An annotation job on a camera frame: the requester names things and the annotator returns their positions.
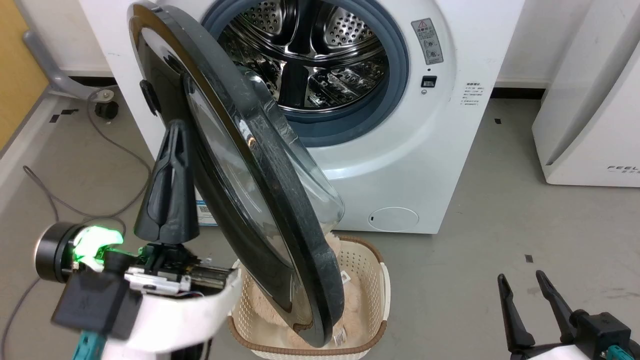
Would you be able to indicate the left gripper body green white band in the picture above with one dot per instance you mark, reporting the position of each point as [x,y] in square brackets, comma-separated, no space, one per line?
[200,310]

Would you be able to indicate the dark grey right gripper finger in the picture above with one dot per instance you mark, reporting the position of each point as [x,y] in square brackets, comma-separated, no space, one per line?
[512,320]
[557,307]

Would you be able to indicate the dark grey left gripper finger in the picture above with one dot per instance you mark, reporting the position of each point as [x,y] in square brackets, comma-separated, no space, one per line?
[184,205]
[152,210]

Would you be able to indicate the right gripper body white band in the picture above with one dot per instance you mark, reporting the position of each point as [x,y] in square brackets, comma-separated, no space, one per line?
[545,352]

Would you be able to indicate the black round glass washer door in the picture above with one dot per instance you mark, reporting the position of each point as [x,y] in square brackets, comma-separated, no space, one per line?
[260,165]

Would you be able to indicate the white front-load washing machine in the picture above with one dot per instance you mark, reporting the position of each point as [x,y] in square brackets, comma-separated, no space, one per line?
[425,150]

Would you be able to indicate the blue white energy label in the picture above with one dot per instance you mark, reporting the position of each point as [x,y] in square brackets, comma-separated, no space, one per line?
[205,212]

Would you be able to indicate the black caster wheel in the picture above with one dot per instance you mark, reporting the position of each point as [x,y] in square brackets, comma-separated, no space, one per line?
[106,109]

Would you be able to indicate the white barcode tag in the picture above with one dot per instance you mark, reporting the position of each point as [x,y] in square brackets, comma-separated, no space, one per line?
[340,336]

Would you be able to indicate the cream laundry basket brown rim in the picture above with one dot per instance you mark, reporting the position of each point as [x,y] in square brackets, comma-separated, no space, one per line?
[369,272]

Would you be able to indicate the beige towel in basket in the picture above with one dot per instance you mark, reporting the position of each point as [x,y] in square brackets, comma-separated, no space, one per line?
[351,300]

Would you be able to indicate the grey metal bar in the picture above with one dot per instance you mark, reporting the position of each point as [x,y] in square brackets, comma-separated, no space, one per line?
[50,65]

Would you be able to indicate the yellow wooden panel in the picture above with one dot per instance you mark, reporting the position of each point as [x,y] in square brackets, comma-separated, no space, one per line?
[17,65]

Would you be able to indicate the white appliance with grey lettering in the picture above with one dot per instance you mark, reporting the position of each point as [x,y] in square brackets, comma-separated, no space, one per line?
[590,110]

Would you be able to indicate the grey warning sticker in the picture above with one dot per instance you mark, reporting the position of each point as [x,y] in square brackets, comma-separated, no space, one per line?
[427,41]

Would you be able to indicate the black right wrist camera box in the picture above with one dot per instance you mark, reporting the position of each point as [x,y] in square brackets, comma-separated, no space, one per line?
[602,332]

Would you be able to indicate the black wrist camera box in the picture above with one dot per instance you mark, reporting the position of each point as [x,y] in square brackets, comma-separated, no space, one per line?
[602,332]
[95,300]

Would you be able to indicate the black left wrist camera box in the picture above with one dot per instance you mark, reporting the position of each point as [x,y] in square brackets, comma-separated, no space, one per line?
[95,300]

